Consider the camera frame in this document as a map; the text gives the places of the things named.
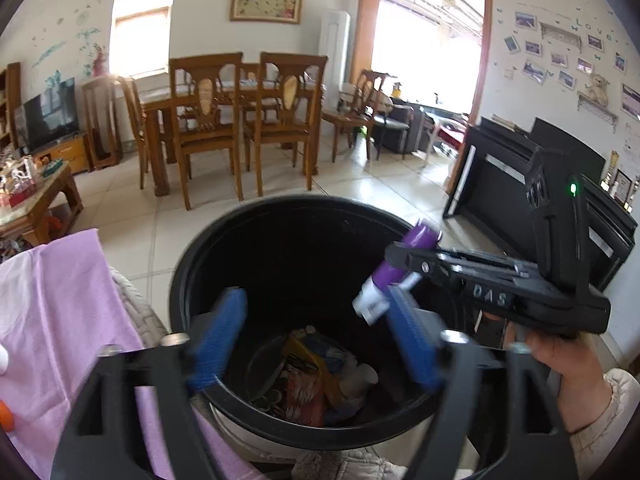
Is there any person right hand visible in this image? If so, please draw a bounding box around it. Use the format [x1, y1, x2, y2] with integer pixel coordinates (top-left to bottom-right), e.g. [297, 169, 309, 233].
[504, 322, 612, 434]

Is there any white air conditioner tower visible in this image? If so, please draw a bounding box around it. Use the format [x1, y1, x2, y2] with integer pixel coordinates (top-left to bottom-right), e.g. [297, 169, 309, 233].
[319, 10, 350, 108]

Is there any black television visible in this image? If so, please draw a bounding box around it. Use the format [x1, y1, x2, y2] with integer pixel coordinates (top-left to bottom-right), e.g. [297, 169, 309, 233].
[15, 78, 80, 153]

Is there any purple tablecloth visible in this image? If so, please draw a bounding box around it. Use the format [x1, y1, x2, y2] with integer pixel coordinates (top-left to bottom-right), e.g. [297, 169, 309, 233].
[1, 230, 258, 479]

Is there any orange mandarin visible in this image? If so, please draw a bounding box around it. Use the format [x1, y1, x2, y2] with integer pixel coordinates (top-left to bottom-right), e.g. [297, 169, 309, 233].
[0, 401, 14, 432]

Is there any red milk carton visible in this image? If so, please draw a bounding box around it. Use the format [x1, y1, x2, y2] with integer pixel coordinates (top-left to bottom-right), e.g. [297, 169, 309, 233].
[284, 356, 326, 427]

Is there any wooden coffee table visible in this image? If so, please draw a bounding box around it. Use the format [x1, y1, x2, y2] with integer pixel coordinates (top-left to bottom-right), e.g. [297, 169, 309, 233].
[1, 162, 84, 246]

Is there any yellow plastic bag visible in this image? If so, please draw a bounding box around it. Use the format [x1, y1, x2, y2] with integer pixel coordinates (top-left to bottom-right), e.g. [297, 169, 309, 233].
[282, 334, 344, 408]

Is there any wooden dining chair near left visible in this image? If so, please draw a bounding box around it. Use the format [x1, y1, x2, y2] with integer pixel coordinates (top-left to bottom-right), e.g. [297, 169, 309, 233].
[168, 52, 243, 209]

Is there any wooden dining chair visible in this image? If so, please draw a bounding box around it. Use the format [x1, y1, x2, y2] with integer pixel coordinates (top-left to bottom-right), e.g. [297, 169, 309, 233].
[243, 52, 328, 196]
[168, 52, 243, 209]

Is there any black trash bin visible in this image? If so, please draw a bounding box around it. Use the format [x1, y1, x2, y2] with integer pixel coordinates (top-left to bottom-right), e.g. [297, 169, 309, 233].
[169, 194, 438, 451]

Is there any wooden dining chair near right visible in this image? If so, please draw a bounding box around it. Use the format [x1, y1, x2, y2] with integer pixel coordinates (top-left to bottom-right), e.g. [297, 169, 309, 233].
[243, 52, 328, 196]

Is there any black piano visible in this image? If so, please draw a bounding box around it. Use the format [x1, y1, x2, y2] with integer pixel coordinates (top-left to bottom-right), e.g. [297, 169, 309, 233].
[444, 118, 638, 290]

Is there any white paper cup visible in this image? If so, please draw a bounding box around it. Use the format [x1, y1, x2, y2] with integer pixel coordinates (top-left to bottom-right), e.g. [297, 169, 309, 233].
[338, 364, 378, 399]

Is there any wooden bookshelf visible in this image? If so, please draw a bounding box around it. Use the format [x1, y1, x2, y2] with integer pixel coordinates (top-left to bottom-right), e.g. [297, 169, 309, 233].
[0, 62, 22, 150]

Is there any wooden chair far right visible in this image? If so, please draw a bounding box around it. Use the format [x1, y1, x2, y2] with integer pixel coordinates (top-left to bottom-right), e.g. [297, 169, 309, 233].
[321, 68, 388, 162]

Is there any tall wooden plant stand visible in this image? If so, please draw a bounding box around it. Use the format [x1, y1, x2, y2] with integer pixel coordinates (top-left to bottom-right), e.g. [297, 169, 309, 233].
[81, 75, 122, 170]

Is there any wooden tv cabinet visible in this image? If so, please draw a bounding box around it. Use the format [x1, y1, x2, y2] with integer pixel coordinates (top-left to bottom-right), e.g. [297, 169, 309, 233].
[32, 132, 94, 174]

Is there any purple spray bottle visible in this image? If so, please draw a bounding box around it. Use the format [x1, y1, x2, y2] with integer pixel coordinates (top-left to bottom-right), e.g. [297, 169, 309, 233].
[352, 218, 442, 325]

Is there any framed floral picture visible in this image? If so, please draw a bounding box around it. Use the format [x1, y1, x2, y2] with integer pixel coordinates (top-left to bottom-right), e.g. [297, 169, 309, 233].
[230, 0, 304, 25]

